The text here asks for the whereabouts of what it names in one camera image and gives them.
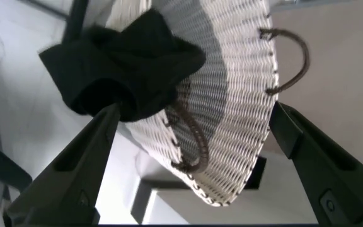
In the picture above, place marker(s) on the white laundry basket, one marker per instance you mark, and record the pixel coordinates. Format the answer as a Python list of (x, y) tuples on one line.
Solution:
[(241, 94)]

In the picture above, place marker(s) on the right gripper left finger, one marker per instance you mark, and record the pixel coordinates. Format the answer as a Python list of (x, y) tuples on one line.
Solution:
[(71, 176)]

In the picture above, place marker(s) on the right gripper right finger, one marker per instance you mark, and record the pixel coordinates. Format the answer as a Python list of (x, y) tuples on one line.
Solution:
[(332, 164)]

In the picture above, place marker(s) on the black garment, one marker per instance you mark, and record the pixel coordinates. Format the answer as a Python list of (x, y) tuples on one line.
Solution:
[(121, 63)]

